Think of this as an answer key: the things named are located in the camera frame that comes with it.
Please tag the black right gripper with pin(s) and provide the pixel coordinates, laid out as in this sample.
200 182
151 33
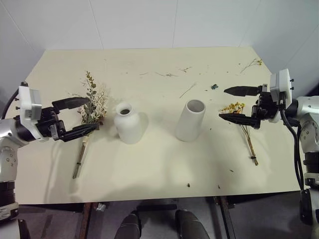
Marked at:
265 105

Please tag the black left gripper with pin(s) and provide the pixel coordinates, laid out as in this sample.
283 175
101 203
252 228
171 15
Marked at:
47 122

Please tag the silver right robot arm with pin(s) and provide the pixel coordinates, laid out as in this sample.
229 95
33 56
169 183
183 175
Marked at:
307 119

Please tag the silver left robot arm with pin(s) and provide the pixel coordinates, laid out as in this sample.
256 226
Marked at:
8 129

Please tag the white bottle-shaped vase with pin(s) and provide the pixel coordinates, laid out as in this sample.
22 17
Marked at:
128 124

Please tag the white cylinder vase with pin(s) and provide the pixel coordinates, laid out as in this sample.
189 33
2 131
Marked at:
189 122

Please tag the yellow dried flower bunch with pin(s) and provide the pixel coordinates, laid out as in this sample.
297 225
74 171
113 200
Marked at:
235 107

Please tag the white and green flower bunch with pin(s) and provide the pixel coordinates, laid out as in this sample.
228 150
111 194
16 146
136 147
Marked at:
96 104

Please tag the small yellow flower sprig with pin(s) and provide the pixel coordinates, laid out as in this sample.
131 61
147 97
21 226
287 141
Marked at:
251 63

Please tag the loose pale stem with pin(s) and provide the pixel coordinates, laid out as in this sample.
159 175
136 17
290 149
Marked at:
188 90

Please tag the thin dry twig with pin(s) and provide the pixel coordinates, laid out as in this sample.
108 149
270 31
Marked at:
167 74

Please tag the small crumpled grey scrap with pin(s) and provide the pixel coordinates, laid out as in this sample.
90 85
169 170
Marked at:
100 207

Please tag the dark rounded shape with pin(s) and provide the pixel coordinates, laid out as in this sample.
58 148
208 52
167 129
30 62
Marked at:
190 225
129 227

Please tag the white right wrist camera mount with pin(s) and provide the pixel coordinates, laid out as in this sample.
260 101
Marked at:
284 84

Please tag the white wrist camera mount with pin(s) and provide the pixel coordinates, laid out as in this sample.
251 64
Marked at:
26 99
284 84

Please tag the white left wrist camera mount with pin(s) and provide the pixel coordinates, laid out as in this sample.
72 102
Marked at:
26 99

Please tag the rusty table frame leg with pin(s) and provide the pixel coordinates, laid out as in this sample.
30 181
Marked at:
86 221
226 219

